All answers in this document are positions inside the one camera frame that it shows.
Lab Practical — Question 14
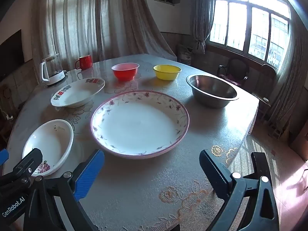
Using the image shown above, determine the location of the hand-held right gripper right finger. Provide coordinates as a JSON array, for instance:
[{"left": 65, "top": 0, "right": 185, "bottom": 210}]
[{"left": 199, "top": 149, "right": 280, "bottom": 231}]

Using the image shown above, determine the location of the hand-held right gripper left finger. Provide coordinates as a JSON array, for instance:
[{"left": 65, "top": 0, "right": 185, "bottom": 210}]
[{"left": 23, "top": 149, "right": 105, "bottom": 231}]

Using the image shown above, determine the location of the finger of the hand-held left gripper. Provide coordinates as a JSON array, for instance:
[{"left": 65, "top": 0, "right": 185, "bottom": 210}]
[
  {"left": 0, "top": 149, "right": 9, "bottom": 166},
  {"left": 13, "top": 148, "right": 43, "bottom": 178}
]

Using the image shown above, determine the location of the white plate with rose print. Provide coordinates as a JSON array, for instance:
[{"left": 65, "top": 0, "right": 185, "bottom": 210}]
[{"left": 22, "top": 119, "right": 74, "bottom": 177}]

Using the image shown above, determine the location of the large pink-rimmed floral plate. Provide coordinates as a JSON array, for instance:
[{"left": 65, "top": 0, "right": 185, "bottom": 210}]
[{"left": 90, "top": 90, "right": 190, "bottom": 159}]

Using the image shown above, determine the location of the stainless steel basin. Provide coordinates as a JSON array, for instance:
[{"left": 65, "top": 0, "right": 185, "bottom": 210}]
[{"left": 186, "top": 74, "right": 239, "bottom": 109}]

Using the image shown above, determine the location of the white plate with red print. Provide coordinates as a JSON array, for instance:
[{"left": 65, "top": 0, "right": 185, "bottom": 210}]
[{"left": 50, "top": 77, "right": 105, "bottom": 108}]

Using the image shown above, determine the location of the red plastic bowl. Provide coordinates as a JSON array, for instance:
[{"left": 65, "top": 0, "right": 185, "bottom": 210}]
[{"left": 111, "top": 63, "right": 140, "bottom": 81}]

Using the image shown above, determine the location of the yellow plastic bowl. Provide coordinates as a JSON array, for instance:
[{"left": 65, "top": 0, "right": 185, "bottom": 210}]
[{"left": 153, "top": 64, "right": 182, "bottom": 80}]

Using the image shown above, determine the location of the white electric glass kettle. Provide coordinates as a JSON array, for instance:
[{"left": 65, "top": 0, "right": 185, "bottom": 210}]
[{"left": 39, "top": 54, "right": 68, "bottom": 86}]

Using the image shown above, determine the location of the wooden chair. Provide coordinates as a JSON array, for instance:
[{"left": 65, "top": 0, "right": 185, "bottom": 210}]
[{"left": 254, "top": 64, "right": 278, "bottom": 126}]

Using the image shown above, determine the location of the black flat television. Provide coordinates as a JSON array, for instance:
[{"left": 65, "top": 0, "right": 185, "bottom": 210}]
[{"left": 0, "top": 29, "right": 25, "bottom": 83}]

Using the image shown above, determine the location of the dark chair with cloth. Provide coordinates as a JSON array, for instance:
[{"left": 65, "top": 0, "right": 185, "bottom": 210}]
[{"left": 217, "top": 59, "right": 250, "bottom": 86}]

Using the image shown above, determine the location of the red mug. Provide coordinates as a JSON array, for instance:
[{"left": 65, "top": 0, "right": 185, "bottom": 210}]
[{"left": 74, "top": 54, "right": 93, "bottom": 70}]

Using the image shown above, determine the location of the grey window curtain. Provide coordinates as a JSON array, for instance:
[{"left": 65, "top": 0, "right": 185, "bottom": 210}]
[{"left": 267, "top": 5, "right": 308, "bottom": 139}]

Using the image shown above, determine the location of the patterned sack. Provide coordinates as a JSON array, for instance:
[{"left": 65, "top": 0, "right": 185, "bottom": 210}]
[{"left": 177, "top": 44, "right": 193, "bottom": 64}]

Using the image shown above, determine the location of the barred window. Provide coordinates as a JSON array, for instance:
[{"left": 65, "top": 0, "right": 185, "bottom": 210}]
[{"left": 208, "top": 0, "right": 292, "bottom": 64}]

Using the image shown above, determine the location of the beige sheer curtain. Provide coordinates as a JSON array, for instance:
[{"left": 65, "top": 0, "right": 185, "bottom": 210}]
[{"left": 31, "top": 0, "right": 178, "bottom": 77}]

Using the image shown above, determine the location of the grey tied curtain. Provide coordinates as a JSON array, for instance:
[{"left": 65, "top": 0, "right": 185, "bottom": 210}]
[{"left": 192, "top": 0, "right": 216, "bottom": 55}]

